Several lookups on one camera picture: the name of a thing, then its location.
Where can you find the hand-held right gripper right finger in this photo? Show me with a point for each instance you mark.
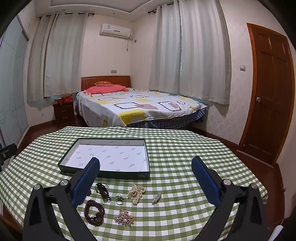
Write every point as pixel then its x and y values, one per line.
pixel 206 182

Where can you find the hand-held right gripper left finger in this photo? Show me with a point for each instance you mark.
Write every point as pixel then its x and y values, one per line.
pixel 85 182

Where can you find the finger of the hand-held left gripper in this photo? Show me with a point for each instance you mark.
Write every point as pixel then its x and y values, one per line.
pixel 8 149

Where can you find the pearl flower brooch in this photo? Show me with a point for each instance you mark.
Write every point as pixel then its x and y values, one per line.
pixel 119 198

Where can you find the dark green shallow box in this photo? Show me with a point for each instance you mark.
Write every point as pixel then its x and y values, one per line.
pixel 111 153

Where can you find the silver crystal brooch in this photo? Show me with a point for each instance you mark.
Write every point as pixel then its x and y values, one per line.
pixel 156 198

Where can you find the gold pearl brooch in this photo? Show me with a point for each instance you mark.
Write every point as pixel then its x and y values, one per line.
pixel 123 217

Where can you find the green checked tablecloth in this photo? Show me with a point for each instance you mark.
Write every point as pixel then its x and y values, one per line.
pixel 173 162

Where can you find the frosted glass wardrobe door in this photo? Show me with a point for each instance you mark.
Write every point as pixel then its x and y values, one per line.
pixel 11 92

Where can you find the dark wooden nightstand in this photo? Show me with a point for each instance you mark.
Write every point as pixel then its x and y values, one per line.
pixel 64 114

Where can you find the blue plaid bed skirt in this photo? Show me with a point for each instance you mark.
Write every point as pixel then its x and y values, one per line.
pixel 175 121

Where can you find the red box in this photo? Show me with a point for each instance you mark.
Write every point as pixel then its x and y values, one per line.
pixel 63 101

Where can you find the white curtain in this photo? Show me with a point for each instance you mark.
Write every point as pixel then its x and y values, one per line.
pixel 37 64
pixel 205 53
pixel 67 58
pixel 164 51

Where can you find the patterned bed sheet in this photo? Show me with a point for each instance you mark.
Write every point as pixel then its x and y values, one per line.
pixel 138 106

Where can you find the pink pillow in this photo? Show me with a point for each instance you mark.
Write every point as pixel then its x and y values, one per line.
pixel 104 90

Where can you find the silver door knob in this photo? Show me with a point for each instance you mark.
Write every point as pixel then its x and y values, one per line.
pixel 259 99

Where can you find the orange pillow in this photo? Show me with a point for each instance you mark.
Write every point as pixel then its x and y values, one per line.
pixel 104 83

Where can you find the wooden headboard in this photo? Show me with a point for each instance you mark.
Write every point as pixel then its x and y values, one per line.
pixel 120 81

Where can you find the brown wooden door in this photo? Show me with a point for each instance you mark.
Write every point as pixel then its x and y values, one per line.
pixel 268 92

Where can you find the white air conditioner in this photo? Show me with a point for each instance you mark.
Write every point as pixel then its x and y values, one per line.
pixel 114 30

